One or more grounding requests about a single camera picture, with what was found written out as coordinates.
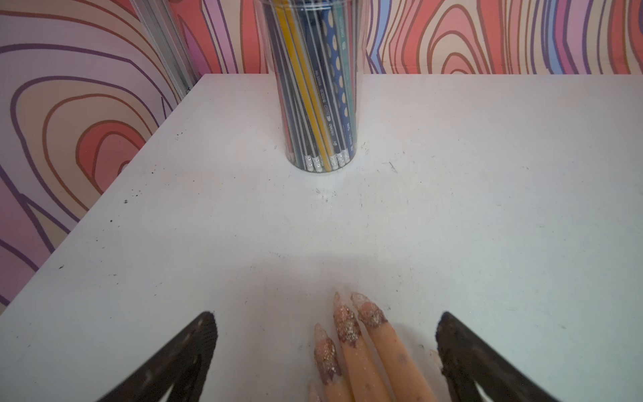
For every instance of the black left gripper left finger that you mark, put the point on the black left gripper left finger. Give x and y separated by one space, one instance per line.
178 371

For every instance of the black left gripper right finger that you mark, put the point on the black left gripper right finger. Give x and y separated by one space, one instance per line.
472 368

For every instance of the mannequin hand with glitter nails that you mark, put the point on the mannequin hand with glitter nails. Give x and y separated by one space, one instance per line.
370 363

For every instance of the aluminium frame post left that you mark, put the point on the aluminium frame post left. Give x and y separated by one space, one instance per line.
164 34

